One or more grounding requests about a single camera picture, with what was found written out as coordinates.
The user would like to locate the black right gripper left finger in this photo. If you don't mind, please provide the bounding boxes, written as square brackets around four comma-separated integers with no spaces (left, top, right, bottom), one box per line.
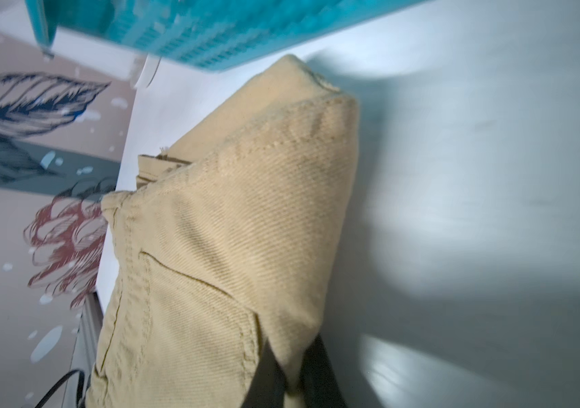
[241,341,286,408]

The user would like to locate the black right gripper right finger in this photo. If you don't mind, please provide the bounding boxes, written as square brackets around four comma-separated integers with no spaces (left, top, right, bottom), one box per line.
[300,335,347,408]

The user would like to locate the khaki pants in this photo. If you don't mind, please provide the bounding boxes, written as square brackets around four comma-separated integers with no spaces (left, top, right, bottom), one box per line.
[85,55,359,407]

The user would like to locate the teal plastic basket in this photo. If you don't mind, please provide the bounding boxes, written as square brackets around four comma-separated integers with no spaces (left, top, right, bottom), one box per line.
[26,0,414,71]

